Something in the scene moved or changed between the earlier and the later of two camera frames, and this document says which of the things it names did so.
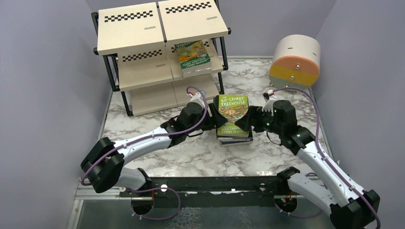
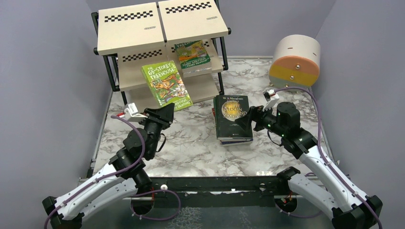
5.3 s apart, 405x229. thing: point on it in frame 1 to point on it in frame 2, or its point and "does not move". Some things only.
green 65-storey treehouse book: [232, 107] to [167, 85]
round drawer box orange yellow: [296, 62] does not move
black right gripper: [257, 117] does not move
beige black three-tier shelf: [157, 53] does not move
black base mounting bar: [210, 192] does not move
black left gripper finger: [220, 119] to [166, 112]
